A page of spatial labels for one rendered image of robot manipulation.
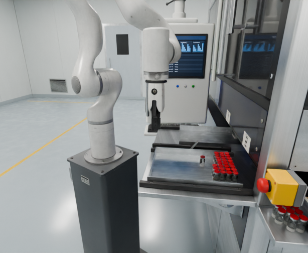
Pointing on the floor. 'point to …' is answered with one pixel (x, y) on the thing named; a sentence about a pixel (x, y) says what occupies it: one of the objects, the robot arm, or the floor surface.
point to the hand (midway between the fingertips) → (156, 123)
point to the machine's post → (285, 107)
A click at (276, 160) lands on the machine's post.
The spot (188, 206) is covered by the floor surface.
